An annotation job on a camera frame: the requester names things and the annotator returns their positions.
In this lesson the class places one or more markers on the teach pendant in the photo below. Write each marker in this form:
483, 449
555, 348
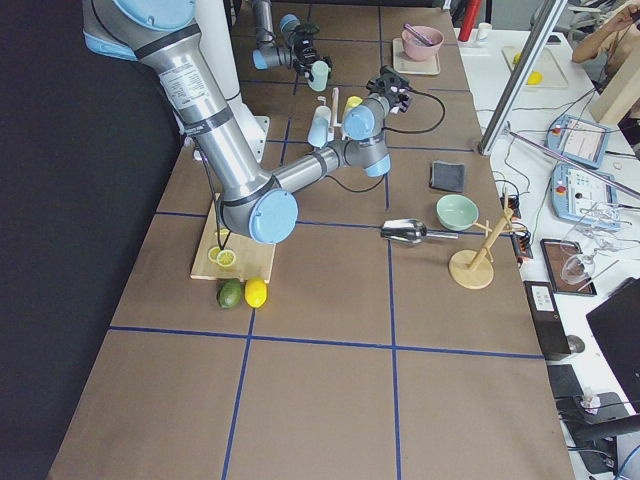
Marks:
575, 195
580, 140

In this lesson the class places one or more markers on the wine glass rack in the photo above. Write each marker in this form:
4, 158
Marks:
599, 239

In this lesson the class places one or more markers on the black laptop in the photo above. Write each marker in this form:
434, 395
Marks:
615, 326

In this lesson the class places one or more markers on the mint green plastic cup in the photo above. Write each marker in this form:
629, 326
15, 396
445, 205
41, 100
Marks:
319, 75

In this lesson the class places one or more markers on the green avocado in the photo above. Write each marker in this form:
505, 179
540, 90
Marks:
230, 293

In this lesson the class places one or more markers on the upper teach pendant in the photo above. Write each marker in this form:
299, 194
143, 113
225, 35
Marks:
580, 140

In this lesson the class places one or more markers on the beige plastic tray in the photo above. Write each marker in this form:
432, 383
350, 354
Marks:
404, 65

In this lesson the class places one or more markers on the metal scoop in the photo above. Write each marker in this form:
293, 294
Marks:
412, 231

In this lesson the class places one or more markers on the wooden cutting board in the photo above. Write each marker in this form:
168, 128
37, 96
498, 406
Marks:
253, 259

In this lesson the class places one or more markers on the light blue plastic cup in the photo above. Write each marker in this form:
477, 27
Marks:
318, 132

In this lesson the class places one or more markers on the white cup holder rack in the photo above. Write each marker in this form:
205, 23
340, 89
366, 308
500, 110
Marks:
329, 110

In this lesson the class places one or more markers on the yellow plastic cup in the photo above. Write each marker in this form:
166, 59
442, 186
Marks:
352, 102

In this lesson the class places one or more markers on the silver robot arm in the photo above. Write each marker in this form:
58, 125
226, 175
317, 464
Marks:
187, 44
269, 53

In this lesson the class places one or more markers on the yellow lemon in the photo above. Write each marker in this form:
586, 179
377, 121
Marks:
255, 292

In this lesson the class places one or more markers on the pink bowl with beads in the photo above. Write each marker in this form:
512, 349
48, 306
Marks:
421, 42

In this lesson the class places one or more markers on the mint green bowl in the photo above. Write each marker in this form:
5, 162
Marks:
456, 212

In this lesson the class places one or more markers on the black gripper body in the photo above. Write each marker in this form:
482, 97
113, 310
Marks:
398, 96
306, 51

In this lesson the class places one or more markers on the red bottle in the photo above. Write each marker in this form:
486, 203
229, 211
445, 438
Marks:
471, 11

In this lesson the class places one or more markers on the lower teach pendant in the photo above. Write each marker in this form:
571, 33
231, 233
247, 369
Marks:
575, 195

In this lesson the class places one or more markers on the aluminium frame post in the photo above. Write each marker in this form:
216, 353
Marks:
549, 14

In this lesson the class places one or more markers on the lemon slice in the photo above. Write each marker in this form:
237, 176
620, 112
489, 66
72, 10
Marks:
223, 258

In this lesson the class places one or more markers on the wooden mug tree stand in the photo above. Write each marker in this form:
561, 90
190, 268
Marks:
473, 269

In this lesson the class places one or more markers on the grey folded cloth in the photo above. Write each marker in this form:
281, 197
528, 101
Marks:
446, 176

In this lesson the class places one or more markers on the black device box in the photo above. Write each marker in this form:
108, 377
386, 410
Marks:
546, 319

